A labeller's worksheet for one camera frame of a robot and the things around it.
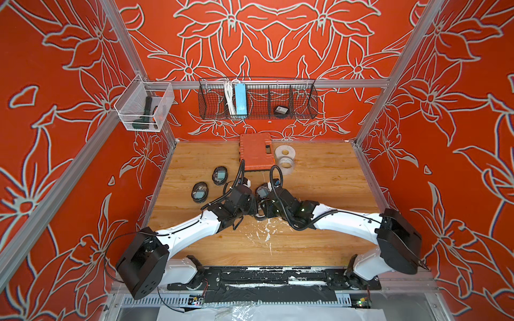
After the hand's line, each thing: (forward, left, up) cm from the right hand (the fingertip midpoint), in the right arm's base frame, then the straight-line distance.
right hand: (259, 205), depth 82 cm
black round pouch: (+21, +21, -7) cm, 30 cm away
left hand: (+3, 0, -1) cm, 3 cm away
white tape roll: (+40, -14, -9) cm, 44 cm away
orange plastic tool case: (+37, +3, -6) cm, 38 cm away
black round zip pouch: (+11, +29, -8) cm, 32 cm away
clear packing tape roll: (+31, -14, -9) cm, 35 cm away
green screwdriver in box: (+26, +48, +24) cm, 60 cm away
